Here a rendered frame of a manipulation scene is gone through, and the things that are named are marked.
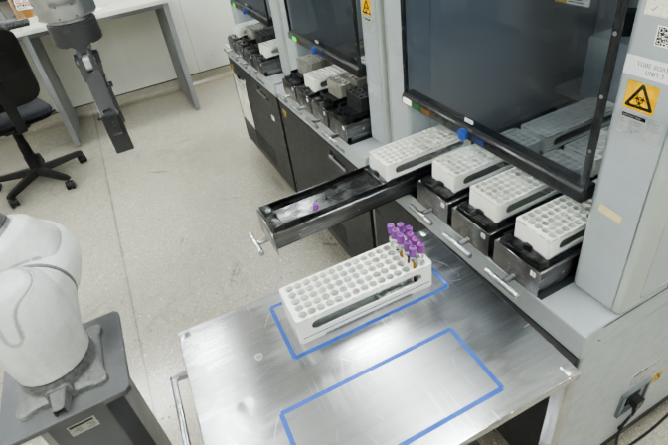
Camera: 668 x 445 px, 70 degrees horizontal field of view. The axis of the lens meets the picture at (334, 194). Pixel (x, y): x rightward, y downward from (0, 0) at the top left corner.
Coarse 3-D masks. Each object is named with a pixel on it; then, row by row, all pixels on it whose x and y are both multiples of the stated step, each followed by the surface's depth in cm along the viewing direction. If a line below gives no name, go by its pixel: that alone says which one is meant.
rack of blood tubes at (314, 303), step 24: (336, 264) 98; (360, 264) 97; (384, 264) 96; (408, 264) 95; (288, 288) 95; (312, 288) 94; (336, 288) 92; (360, 288) 92; (384, 288) 92; (408, 288) 95; (288, 312) 90; (312, 312) 90; (336, 312) 95; (360, 312) 93; (312, 336) 90
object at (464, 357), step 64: (448, 256) 104; (256, 320) 96; (384, 320) 92; (448, 320) 90; (512, 320) 88; (192, 384) 86; (256, 384) 84; (320, 384) 83; (384, 384) 81; (448, 384) 80; (512, 384) 78
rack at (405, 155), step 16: (432, 128) 143; (400, 144) 138; (416, 144) 138; (432, 144) 136; (448, 144) 136; (464, 144) 139; (384, 160) 133; (400, 160) 131; (416, 160) 140; (384, 176) 132
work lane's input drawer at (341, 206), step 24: (360, 168) 139; (312, 192) 134; (336, 192) 133; (360, 192) 131; (384, 192) 131; (408, 192) 135; (264, 216) 125; (288, 216) 127; (312, 216) 124; (336, 216) 127; (264, 240) 128; (288, 240) 123
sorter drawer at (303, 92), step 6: (300, 90) 194; (306, 90) 191; (300, 96) 195; (306, 96) 189; (312, 96) 188; (300, 102) 198; (306, 102) 191; (294, 108) 194; (300, 108) 194; (306, 108) 194; (300, 114) 191
